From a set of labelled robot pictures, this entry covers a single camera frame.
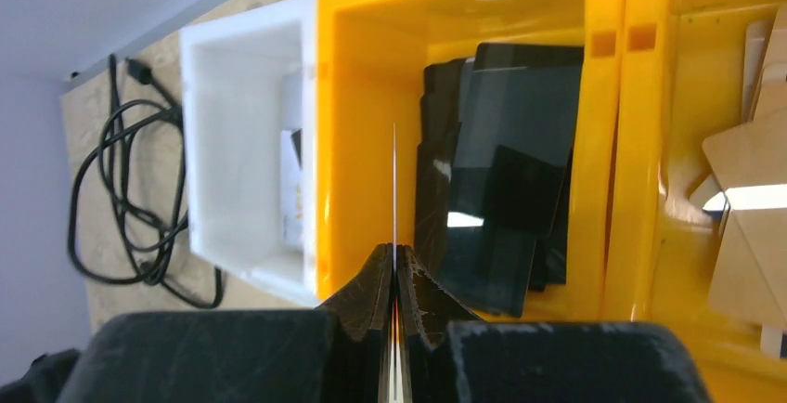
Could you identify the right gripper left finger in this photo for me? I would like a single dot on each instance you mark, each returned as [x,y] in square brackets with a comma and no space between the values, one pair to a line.
[336,352]

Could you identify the black credit card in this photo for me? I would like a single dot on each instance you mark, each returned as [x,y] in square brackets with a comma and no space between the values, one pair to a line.
[398,385]

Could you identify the yellow plastic bin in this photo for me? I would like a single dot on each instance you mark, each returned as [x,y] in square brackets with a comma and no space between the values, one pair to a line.
[371,55]
[681,81]

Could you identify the white plastic bin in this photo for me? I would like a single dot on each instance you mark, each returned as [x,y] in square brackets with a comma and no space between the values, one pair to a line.
[249,114]

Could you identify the right yellow plastic bin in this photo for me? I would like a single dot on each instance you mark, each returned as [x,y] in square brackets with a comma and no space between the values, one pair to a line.
[681,81]

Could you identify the gold cards in bin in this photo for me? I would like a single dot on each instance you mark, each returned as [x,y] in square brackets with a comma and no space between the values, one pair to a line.
[749,171]

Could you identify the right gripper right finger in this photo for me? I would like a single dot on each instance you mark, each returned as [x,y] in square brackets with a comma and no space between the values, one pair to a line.
[451,355]

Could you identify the black cards in bin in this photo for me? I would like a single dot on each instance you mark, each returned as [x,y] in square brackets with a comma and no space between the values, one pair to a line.
[494,172]

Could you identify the left yellow plastic bin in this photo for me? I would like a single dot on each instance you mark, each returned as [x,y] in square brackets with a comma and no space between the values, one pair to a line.
[371,55]

